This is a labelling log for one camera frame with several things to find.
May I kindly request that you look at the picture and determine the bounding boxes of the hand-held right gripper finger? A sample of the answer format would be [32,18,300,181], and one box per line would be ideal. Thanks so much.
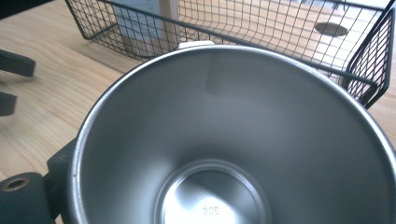
[46,138,78,218]

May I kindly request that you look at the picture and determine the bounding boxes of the white mug with steel interior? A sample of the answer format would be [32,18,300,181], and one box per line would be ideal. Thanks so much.
[65,40,396,224]

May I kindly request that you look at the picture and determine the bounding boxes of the black wire mesh basket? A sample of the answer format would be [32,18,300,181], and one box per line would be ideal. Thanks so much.
[64,0,396,110]

